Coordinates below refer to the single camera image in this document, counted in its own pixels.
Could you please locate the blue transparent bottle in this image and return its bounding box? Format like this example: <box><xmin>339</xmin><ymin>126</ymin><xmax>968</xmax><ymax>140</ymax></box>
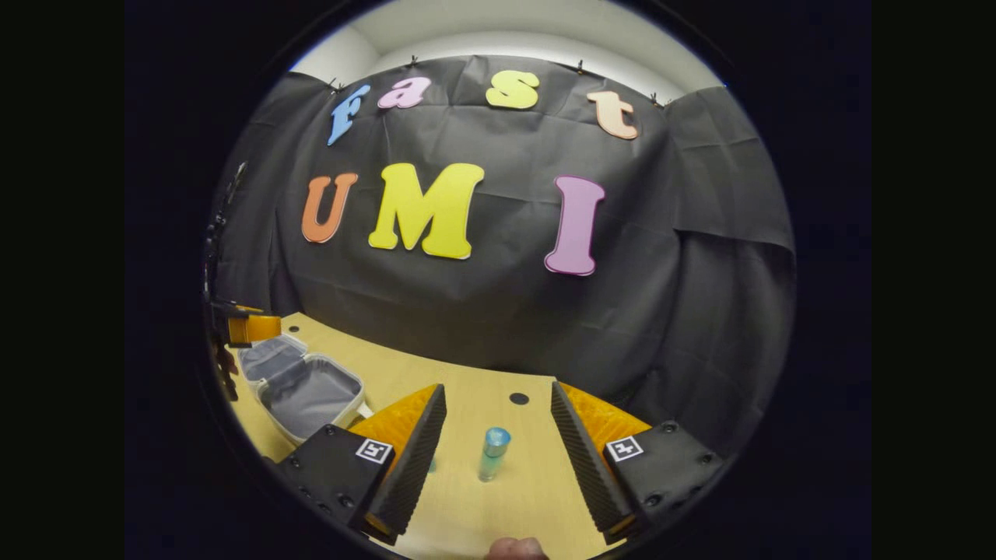
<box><xmin>477</xmin><ymin>426</ymin><xmax>512</xmax><ymax>483</ymax></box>

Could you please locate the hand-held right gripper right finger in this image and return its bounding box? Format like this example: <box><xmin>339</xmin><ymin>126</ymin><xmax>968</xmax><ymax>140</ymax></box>
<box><xmin>550</xmin><ymin>380</ymin><xmax>728</xmax><ymax>546</ymax></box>

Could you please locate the black backdrop cloth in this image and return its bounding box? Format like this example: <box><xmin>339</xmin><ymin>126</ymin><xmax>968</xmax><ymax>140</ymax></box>
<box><xmin>206</xmin><ymin>54</ymin><xmax>798</xmax><ymax>460</ymax></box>

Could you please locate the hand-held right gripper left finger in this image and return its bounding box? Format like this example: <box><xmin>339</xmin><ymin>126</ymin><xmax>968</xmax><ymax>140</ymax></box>
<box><xmin>277</xmin><ymin>383</ymin><xmax>450</xmax><ymax>547</ymax></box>

